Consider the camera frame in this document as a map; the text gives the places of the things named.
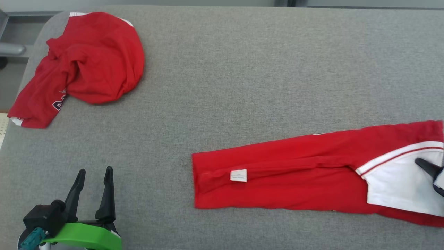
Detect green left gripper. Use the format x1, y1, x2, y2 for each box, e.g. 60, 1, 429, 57
42, 166, 122, 250

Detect red white striped trousers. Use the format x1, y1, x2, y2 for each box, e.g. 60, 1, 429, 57
192, 120, 444, 228

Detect red shorts with white trim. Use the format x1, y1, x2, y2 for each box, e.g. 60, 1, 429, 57
7, 11, 145, 129

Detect white perforated mat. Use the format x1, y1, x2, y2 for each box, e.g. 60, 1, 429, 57
0, 113, 9, 150

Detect teal left cable connector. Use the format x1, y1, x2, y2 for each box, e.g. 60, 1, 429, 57
19, 227, 48, 250

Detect grey metal cart frame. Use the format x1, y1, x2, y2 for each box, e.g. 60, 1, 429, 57
0, 9, 61, 58

